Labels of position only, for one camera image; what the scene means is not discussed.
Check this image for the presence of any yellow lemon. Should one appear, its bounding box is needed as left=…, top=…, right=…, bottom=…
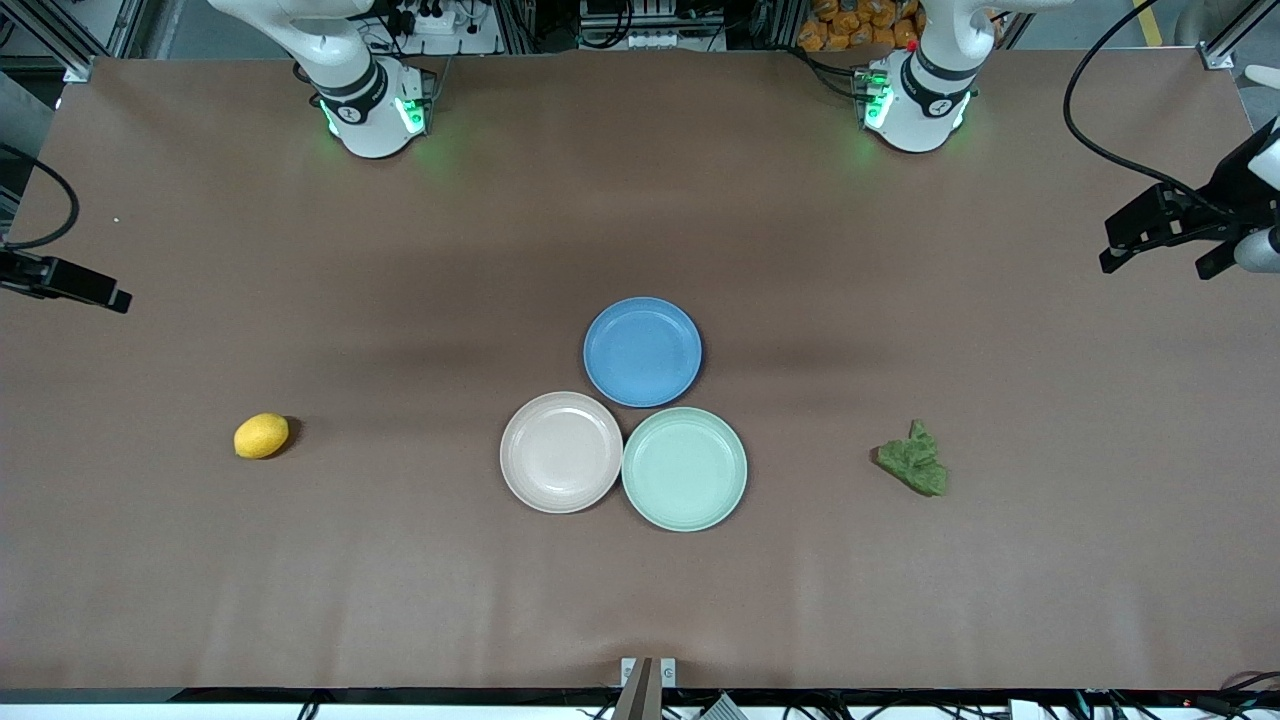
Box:
left=234, top=413, right=290, bottom=460

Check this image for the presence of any green lettuce leaf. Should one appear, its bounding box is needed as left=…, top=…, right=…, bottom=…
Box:
left=876, top=420, right=949, bottom=498

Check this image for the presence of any pile of orange items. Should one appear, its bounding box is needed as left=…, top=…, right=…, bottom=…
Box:
left=798, top=0, right=921, bottom=51

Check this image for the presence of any brown table mat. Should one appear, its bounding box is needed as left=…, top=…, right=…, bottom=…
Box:
left=0, top=48, right=1280, bottom=693

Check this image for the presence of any white power strip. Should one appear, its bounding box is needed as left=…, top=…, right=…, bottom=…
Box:
left=375, top=0, right=501, bottom=56

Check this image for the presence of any beige round plate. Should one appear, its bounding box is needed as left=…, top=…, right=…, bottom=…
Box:
left=500, top=391, right=625, bottom=515

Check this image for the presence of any blue round plate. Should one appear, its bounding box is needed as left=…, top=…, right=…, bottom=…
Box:
left=583, top=296, right=704, bottom=409

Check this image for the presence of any pale green round plate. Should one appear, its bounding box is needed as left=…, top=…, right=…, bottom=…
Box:
left=622, top=406, right=749, bottom=533

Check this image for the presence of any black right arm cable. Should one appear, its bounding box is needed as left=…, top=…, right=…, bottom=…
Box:
left=0, top=145, right=80, bottom=251

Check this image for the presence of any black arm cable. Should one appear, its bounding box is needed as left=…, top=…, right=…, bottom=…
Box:
left=1063, top=0, right=1236, bottom=219
left=0, top=145, right=80, bottom=251

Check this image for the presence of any aluminium frame post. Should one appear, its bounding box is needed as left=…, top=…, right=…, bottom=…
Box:
left=0, top=0, right=151, bottom=83
left=1200, top=0, right=1280, bottom=71

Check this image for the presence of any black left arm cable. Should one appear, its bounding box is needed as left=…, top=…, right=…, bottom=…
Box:
left=1063, top=0, right=1236, bottom=219

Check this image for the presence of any white mounting bracket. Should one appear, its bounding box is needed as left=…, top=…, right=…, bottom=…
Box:
left=620, top=657, right=678, bottom=691

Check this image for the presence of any brown camera mount pole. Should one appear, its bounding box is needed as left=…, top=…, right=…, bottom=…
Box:
left=612, top=657, right=663, bottom=720

